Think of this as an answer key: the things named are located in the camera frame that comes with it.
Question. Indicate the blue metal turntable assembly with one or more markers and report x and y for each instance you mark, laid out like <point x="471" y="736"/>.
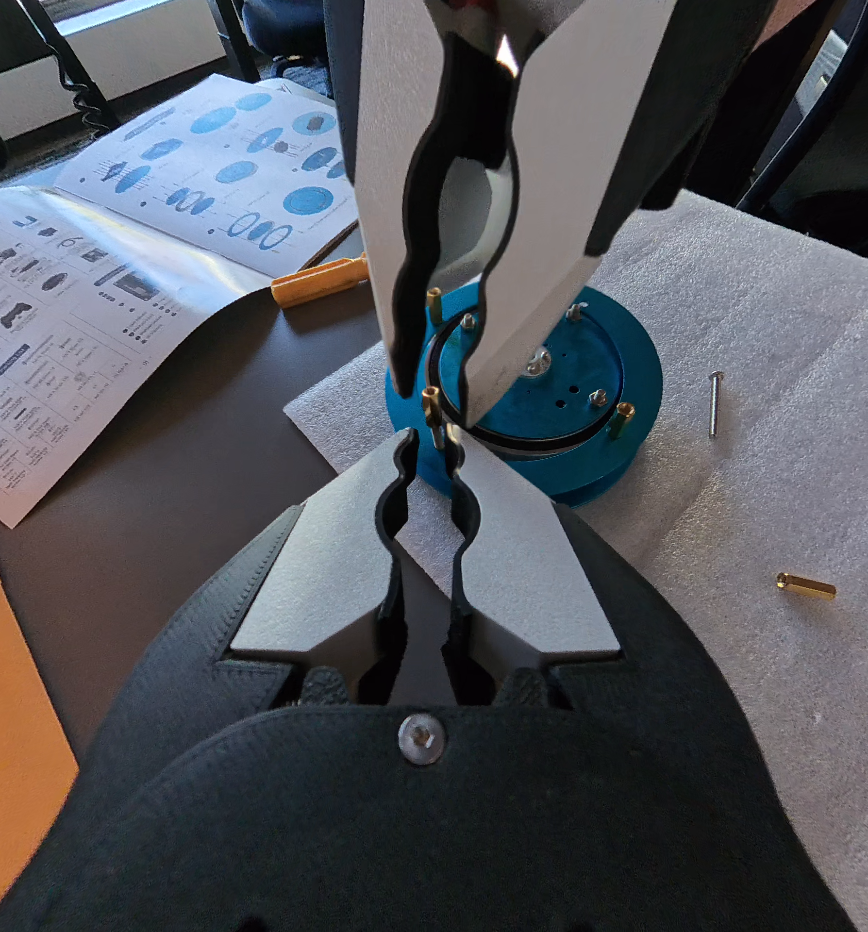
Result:
<point x="638" y="378"/>

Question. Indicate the orange cardboard box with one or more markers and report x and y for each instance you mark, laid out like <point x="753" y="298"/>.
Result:
<point x="4" y="692"/>

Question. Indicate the brass standoff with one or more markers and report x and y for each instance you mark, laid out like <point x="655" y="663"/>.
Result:
<point x="435" y="304"/>
<point x="432" y="406"/>
<point x="621" y="421"/>
<point x="805" y="585"/>

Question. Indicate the black office chair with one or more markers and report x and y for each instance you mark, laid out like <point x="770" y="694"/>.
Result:
<point x="827" y="145"/>

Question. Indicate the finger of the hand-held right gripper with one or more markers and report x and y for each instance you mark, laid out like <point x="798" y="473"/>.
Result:
<point x="387" y="145"/>
<point x="579" y="145"/>

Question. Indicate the long metal screw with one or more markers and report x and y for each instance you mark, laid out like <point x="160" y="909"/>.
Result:
<point x="442" y="439"/>
<point x="715" y="404"/>

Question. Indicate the open instruction booklet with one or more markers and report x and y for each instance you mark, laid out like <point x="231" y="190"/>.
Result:
<point x="77" y="327"/>

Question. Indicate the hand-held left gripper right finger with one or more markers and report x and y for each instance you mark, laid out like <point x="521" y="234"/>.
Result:
<point x="543" y="582"/>

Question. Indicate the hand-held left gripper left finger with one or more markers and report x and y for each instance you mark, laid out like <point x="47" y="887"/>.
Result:
<point x="317" y="582"/>

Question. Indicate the white foam sheet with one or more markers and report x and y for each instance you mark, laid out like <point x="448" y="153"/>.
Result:
<point x="769" y="327"/>

